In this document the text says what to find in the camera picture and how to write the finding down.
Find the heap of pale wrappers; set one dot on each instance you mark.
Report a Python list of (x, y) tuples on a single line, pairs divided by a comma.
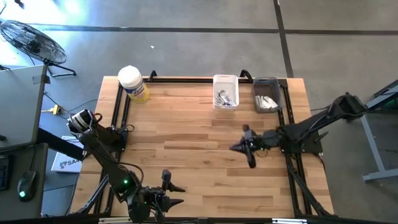
[(265, 102)]

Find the grey translucent plastic bin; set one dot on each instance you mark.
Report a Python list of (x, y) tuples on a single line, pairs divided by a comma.
[(266, 85)]

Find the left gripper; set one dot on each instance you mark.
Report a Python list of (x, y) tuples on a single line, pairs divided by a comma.
[(155, 200)]

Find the white cardboard box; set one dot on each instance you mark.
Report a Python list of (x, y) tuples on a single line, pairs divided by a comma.
[(66, 161)]

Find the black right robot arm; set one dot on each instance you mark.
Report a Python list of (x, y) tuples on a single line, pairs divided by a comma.
[(311, 127)]

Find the heap of dark-printed packets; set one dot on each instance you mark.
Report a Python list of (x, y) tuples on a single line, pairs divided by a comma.
[(224, 98)]

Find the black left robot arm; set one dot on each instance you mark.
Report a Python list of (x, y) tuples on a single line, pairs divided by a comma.
[(105, 155)]

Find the black computer mouse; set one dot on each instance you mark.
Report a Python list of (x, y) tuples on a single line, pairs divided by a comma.
[(26, 183)]

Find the silver metal bracket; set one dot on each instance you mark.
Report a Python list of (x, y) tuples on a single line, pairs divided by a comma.
[(289, 221), (115, 220)]

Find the black desk support bar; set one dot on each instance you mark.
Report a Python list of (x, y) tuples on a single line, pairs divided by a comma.
[(59, 144)]

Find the black floor fan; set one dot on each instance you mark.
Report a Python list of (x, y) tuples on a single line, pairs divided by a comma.
[(31, 40)]

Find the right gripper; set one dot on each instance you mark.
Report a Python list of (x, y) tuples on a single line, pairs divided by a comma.
[(256, 141)]

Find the dark computer desk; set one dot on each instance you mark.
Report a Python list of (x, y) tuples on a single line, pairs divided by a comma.
[(37, 161)]

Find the computer monitor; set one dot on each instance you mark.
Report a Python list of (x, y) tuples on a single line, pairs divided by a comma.
[(18, 105)]

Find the white plastic bin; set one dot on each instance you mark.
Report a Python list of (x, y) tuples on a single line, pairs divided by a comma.
[(226, 81)]

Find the grey metal desk frame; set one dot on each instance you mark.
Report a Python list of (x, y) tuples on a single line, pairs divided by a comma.
[(374, 149)]

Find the yellow power plug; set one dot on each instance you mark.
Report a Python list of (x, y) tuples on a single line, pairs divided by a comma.
[(55, 109)]

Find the yellow Lysol wipes canister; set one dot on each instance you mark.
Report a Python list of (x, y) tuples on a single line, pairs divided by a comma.
[(133, 84)]

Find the black keyboard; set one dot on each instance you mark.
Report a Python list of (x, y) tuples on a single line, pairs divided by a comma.
[(4, 172)]

